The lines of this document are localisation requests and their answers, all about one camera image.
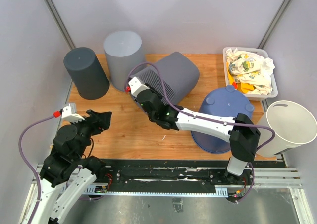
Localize light grey round bin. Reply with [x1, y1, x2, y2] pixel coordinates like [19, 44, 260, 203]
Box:
[103, 31, 146, 92]

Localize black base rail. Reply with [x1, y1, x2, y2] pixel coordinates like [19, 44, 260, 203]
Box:
[96, 159, 254, 193]

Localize blue plastic bucket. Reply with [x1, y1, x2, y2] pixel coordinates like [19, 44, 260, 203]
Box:
[191, 85, 254, 154]

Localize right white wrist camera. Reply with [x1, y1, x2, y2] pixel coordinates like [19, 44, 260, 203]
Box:
[125, 76, 149, 98]

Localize white round bin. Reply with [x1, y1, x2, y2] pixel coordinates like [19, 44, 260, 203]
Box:
[257, 100, 317, 157]

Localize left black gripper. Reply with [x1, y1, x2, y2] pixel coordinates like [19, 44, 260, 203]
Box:
[69, 108, 112, 158]

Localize grey mesh square bin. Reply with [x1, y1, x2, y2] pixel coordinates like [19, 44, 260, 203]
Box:
[129, 52, 200, 105]

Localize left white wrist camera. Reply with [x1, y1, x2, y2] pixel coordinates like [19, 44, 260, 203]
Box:
[53, 103, 85, 123]

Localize dark grey cylindrical bin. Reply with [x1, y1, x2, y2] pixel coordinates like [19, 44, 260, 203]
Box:
[63, 47, 110, 100]

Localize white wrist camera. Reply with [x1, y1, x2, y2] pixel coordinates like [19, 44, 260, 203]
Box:
[53, 103, 85, 123]
[125, 76, 149, 98]

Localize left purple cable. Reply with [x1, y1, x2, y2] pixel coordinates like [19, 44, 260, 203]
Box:
[18, 114, 84, 224]

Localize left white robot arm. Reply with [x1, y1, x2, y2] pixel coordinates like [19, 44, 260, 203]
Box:
[23, 108, 112, 224]

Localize patterned crumpled cloths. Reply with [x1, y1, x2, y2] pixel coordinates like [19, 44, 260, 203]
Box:
[225, 48, 275, 96]

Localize white plastic basket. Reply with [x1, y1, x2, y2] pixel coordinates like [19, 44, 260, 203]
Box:
[222, 47, 279, 101]

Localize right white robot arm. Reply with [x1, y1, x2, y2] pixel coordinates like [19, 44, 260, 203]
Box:
[132, 88, 261, 184]

